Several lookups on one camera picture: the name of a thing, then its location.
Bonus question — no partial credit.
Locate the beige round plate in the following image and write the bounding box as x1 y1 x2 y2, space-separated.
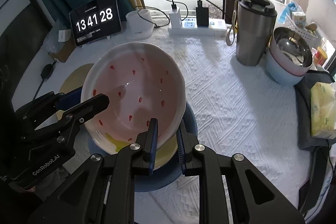
59 64 93 109

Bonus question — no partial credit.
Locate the large dark blue bowl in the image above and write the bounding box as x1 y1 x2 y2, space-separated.
88 101 198 193

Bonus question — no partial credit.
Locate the pale green bowl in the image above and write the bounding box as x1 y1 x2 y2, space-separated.
105 131 180 171

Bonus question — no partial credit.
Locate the pink strawberry ceramic bowl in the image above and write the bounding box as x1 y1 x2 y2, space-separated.
81 42 186 154

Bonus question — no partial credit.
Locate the person's left hand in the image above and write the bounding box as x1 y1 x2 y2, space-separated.
15 184 38 193

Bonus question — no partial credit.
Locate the round black puck device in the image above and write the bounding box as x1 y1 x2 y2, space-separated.
41 63 55 81

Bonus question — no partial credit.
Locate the black phone on stand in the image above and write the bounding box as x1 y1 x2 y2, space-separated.
298 147 329 215

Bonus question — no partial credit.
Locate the clear plastic bag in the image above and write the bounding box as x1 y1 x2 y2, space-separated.
42 30 62 53

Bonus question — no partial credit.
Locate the cardboard box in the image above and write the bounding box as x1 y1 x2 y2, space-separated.
49 36 76 63

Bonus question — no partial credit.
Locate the small white box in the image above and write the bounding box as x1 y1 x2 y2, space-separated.
58 29 72 43

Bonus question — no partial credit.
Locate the white textured tablecloth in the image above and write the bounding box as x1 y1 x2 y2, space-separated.
38 29 310 223

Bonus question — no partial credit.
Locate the tablet showing clock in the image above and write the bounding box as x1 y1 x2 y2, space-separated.
69 0 122 47

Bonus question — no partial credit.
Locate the yellow tissue pack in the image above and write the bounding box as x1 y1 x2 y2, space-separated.
310 82 336 140

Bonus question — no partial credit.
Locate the light blue small bowl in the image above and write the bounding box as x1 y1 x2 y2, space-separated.
266 50 303 86

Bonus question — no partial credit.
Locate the dark grey folded cloth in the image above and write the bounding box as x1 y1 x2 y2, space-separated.
294 70 334 152

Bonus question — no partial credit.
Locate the white charger plug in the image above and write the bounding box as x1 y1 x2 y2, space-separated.
169 7 182 29

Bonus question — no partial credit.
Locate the red yellow can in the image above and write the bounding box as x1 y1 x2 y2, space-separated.
313 47 327 66

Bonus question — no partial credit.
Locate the black charger plug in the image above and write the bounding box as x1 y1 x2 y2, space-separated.
195 6 209 27

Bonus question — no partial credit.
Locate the white power strip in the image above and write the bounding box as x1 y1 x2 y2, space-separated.
168 18 227 37

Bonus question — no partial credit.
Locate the white plastic basket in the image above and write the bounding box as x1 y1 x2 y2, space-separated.
284 15 321 49

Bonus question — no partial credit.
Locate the steel travel tumbler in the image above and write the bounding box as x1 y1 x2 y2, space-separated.
226 0 277 66

